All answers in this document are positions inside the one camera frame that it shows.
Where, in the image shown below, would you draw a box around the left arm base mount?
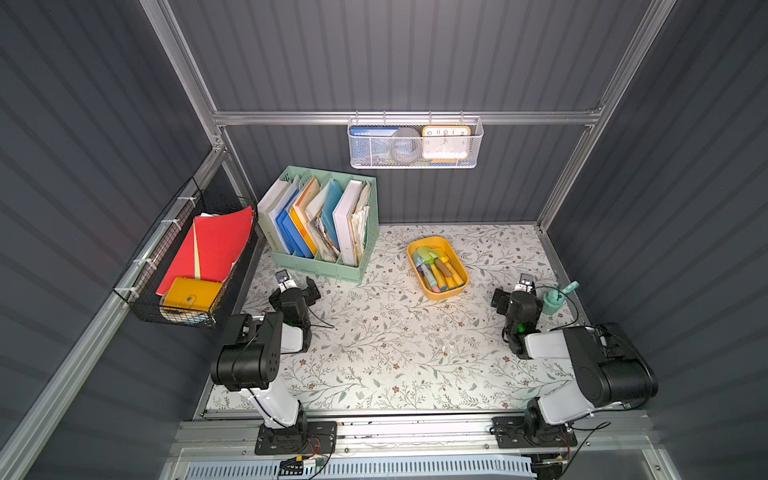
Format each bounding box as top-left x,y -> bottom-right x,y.
254,421 -> 338,456

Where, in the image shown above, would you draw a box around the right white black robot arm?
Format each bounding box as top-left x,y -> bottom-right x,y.
490,274 -> 658,445

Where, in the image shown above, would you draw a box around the yellow plastic storage box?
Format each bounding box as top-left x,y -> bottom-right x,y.
407,236 -> 470,301

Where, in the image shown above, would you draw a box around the blue box in basket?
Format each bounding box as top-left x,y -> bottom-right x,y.
348,126 -> 398,168

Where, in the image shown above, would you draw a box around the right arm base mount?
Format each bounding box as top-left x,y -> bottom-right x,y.
489,414 -> 577,449

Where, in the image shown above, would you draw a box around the light green shovel wooden handle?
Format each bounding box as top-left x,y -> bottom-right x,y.
416,246 -> 442,273

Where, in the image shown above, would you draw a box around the green file organizer box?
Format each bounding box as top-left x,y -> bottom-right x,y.
257,166 -> 379,283

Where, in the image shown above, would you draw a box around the grey tape roll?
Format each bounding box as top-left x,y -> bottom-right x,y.
390,127 -> 422,165

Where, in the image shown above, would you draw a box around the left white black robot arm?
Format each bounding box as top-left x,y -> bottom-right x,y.
210,270 -> 321,434

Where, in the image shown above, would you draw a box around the red folder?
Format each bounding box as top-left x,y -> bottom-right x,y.
156,207 -> 254,296

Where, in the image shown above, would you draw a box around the blue folders in organizer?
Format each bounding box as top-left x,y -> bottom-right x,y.
277,192 -> 314,259

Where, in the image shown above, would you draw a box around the white books in organizer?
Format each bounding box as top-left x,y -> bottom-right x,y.
333,180 -> 364,267

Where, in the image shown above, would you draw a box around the white orange alarm clock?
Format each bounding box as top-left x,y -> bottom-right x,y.
422,125 -> 472,163

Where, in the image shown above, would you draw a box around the teal spray bottle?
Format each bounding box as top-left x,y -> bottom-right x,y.
542,281 -> 580,316

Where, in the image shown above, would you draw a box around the white wire hanging basket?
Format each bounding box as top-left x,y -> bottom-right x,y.
347,115 -> 485,170

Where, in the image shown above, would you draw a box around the green shovel yellow handle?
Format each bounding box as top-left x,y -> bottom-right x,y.
430,264 -> 448,291

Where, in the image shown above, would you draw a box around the yellow wallet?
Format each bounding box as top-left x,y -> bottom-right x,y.
161,277 -> 223,311

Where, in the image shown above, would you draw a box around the black wire side basket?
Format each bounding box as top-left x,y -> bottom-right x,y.
114,185 -> 259,328

